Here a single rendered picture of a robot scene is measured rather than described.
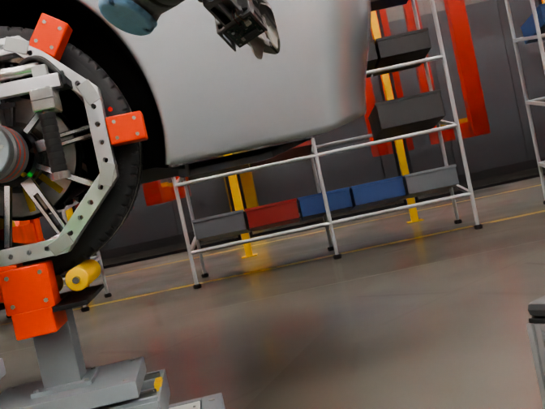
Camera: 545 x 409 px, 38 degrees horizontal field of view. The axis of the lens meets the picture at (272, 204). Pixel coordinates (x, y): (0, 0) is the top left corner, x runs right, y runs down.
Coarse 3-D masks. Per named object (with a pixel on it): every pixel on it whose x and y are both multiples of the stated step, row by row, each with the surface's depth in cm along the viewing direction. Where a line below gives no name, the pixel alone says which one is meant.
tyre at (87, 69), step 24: (72, 48) 199; (96, 72) 199; (120, 96) 201; (120, 168) 200; (120, 192) 200; (96, 216) 200; (120, 216) 202; (96, 240) 200; (24, 264) 198; (72, 264) 200
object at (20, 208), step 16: (16, 112) 209; (32, 112) 209; (64, 128) 210; (48, 160) 210; (48, 176) 210; (0, 192) 209; (16, 192) 209; (48, 192) 210; (64, 192) 210; (0, 208) 209; (16, 208) 209
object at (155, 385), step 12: (156, 372) 223; (144, 384) 221; (156, 384) 210; (168, 384) 231; (144, 396) 203; (156, 396) 202; (168, 396) 223; (96, 408) 201; (108, 408) 200; (120, 408) 200; (132, 408) 195; (144, 408) 196; (156, 408) 196; (168, 408) 215
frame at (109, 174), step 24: (0, 48) 191; (24, 48) 189; (72, 72) 191; (96, 96) 191; (96, 120) 191; (96, 144) 191; (96, 192) 192; (72, 216) 191; (48, 240) 191; (72, 240) 191; (0, 264) 190
